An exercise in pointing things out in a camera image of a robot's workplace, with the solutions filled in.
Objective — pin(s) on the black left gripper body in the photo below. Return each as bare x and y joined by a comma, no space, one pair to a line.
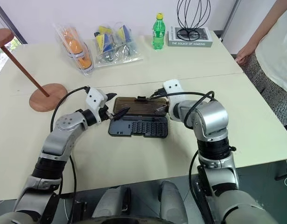
106,114

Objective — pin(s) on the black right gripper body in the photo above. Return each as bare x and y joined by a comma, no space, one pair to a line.
162,92

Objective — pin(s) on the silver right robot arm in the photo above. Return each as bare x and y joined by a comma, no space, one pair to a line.
213,121

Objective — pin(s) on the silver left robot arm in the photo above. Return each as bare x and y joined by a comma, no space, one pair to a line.
61,130

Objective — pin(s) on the person's bare forearm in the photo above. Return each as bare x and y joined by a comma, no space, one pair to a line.
270,31

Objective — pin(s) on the black screwdriver bit case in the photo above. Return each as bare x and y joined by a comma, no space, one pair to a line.
138,127

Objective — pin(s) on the person's bare hand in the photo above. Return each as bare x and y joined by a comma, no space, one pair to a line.
246,52

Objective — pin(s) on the clear bag with blue-yellow items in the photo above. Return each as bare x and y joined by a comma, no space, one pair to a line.
115,44

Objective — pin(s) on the grey hardcover book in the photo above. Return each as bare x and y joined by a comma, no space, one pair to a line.
192,43

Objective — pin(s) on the green plastic soda bottle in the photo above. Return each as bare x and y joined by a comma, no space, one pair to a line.
158,32

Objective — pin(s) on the wooden round-base stand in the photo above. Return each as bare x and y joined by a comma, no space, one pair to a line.
47,98

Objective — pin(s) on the clear bag with orange items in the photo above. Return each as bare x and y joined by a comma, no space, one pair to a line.
75,46

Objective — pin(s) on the grey rounded robot body shape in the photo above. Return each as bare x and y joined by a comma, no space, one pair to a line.
113,205
172,200

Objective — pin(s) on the person in white shirt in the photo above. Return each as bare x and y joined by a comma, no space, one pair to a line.
274,102

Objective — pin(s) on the person's white top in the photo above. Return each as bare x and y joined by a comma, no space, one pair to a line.
278,67

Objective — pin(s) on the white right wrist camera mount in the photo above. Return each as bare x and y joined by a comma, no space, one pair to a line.
174,89

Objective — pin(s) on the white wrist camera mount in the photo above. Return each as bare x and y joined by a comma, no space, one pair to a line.
174,89
93,98

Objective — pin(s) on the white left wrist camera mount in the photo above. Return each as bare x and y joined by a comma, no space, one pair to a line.
93,98

